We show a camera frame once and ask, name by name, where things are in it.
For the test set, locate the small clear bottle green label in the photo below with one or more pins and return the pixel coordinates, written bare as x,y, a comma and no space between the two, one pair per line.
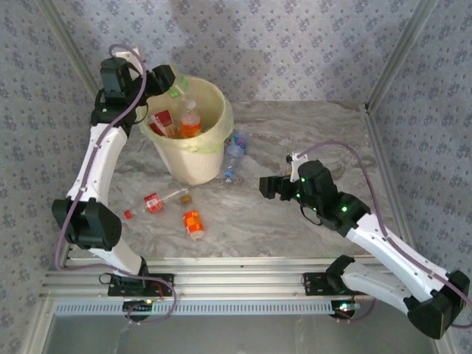
180,86

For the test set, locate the clear bottle with blue cap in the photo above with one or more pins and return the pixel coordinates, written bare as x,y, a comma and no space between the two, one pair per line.
236,147

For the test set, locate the orange juice bottle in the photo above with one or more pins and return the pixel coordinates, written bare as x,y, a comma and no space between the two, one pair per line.
190,127

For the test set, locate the small orange checkered bottle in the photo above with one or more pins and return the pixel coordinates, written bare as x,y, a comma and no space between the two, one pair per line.
192,221

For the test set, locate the bottle with brown cap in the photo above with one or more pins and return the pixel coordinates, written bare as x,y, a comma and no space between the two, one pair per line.
186,199

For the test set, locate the clear bottle with red cap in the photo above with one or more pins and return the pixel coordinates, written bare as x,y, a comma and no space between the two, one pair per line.
153,203

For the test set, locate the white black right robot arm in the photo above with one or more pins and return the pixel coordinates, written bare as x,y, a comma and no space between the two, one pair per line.
387,243

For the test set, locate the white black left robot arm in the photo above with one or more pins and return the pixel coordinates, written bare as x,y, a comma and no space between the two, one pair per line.
96,166

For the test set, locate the cream ribbed plastic bin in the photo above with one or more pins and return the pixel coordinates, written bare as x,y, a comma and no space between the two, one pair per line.
191,162

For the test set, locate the small controller board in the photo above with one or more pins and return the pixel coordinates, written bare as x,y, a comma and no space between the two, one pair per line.
344,307
138,306

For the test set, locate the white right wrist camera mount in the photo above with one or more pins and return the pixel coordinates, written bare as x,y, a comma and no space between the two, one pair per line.
294,171

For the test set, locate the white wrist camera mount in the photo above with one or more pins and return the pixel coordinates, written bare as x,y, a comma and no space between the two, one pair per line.
123,55
294,171

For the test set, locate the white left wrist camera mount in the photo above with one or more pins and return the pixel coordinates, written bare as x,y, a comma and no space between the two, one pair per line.
123,55

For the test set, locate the aluminium side rail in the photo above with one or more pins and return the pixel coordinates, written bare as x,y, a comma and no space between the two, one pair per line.
383,162

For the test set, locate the aluminium frame post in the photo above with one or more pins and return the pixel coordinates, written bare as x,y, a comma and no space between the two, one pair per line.
68,48
402,48

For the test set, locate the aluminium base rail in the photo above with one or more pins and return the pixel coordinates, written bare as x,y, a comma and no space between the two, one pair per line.
239,280

